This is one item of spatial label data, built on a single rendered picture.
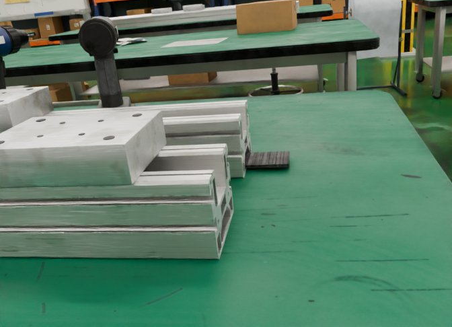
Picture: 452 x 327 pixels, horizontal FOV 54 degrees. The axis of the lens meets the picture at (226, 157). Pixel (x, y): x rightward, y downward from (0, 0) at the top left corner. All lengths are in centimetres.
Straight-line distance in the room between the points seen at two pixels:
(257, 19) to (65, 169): 210
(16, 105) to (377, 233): 51
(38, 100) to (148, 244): 37
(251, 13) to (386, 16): 178
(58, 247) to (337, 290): 28
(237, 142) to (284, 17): 189
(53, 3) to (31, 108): 304
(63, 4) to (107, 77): 293
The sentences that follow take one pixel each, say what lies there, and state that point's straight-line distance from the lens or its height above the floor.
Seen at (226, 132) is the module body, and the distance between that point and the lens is 59.
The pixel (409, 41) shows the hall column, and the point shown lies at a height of 17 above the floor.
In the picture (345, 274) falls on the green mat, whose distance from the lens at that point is 41.
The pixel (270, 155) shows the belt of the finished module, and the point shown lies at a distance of 64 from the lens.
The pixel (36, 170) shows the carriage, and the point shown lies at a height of 88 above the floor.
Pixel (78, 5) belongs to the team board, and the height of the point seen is 101.
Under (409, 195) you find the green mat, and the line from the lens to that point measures 55.
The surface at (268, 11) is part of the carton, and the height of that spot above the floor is 88.
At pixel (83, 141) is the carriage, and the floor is 90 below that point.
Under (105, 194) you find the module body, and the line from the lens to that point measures 43.
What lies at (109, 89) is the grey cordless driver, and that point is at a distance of 79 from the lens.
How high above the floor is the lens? 102
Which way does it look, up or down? 21 degrees down
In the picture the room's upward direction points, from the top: 6 degrees counter-clockwise
